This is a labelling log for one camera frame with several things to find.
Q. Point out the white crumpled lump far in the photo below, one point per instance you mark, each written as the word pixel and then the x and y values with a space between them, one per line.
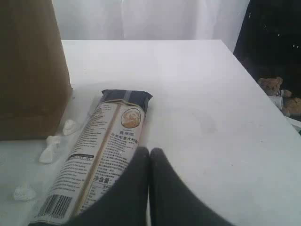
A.
pixel 24 192

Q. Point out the brown teddy bear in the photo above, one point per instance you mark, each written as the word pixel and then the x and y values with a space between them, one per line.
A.
pixel 289 106

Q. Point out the white crumpled lump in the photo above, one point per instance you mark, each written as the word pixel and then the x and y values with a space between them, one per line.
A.
pixel 49 155
pixel 24 192
pixel 53 141

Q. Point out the long spaghetti packet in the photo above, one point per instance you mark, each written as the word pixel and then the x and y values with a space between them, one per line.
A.
pixel 101 154

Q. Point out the white crumpled lump middle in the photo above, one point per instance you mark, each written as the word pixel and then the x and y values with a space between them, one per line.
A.
pixel 53 141

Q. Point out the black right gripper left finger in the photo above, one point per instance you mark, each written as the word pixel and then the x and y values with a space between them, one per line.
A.
pixel 125 203

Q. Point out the white paper bits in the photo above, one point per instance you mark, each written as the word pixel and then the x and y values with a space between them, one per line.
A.
pixel 70 126

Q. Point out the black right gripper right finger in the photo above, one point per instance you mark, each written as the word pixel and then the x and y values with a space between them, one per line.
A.
pixel 172 203

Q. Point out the brown paper bag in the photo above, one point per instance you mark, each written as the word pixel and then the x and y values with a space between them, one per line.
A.
pixel 34 79

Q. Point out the white crumpled lump lower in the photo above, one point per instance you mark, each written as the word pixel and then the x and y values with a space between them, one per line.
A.
pixel 49 155

